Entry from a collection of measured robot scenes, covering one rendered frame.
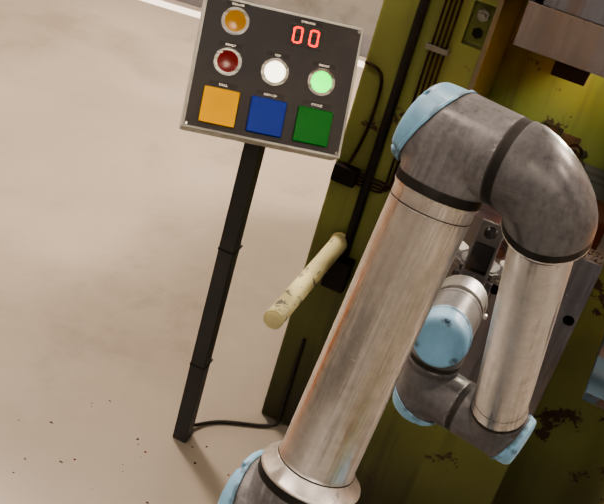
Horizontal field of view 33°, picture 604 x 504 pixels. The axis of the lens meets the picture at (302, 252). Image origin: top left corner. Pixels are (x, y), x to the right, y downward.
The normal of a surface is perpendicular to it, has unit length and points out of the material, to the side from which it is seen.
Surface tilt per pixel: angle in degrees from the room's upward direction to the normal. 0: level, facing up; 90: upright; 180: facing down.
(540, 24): 90
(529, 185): 76
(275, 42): 60
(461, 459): 90
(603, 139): 90
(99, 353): 0
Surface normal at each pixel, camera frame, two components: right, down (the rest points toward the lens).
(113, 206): 0.25, -0.83
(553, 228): -0.08, 0.54
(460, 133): -0.38, -0.12
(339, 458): 0.24, 0.41
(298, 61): 0.17, 0.04
